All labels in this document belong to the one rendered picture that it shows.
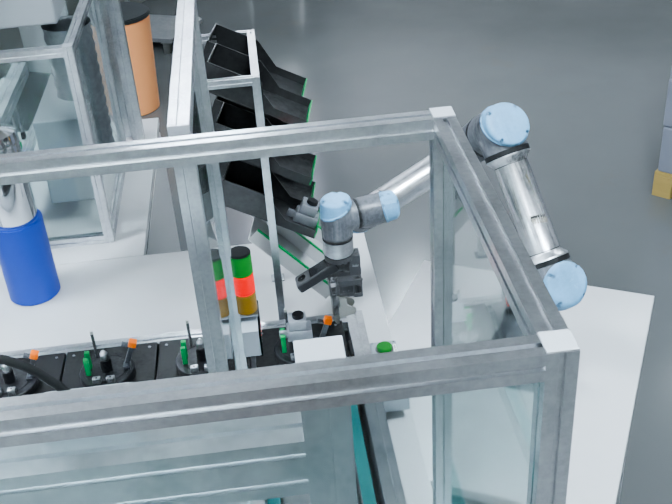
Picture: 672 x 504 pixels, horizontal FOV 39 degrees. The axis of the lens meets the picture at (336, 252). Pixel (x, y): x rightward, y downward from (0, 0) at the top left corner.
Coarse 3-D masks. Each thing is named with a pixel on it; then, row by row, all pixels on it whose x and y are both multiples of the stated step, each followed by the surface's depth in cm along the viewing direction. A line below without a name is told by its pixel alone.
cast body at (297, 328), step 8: (296, 312) 244; (304, 312) 246; (288, 320) 243; (296, 320) 243; (304, 320) 243; (288, 328) 245; (296, 328) 243; (304, 328) 244; (280, 336) 246; (288, 336) 244; (296, 336) 245; (304, 336) 245; (312, 336) 245
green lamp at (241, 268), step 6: (246, 258) 209; (234, 264) 209; (240, 264) 209; (246, 264) 209; (234, 270) 210; (240, 270) 209; (246, 270) 210; (252, 270) 212; (234, 276) 211; (240, 276) 210; (246, 276) 211
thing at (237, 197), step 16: (240, 160) 259; (224, 176) 250; (240, 176) 262; (256, 176) 261; (272, 176) 261; (224, 192) 250; (240, 192) 250; (256, 192) 250; (272, 192) 264; (240, 208) 252; (256, 208) 252; (288, 208) 263; (288, 224) 254
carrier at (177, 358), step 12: (168, 348) 255; (180, 348) 243; (192, 348) 251; (168, 360) 251; (180, 360) 247; (192, 360) 247; (204, 360) 246; (168, 372) 247; (180, 372) 244; (192, 372) 243; (204, 372) 243
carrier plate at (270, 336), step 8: (272, 328) 260; (280, 328) 260; (312, 328) 259; (320, 328) 259; (328, 328) 258; (336, 328) 258; (264, 336) 257; (272, 336) 257; (328, 336) 255; (344, 336) 255; (264, 344) 254; (272, 344) 254; (344, 344) 252; (264, 352) 251; (272, 352) 251; (256, 360) 249; (264, 360) 248; (272, 360) 248
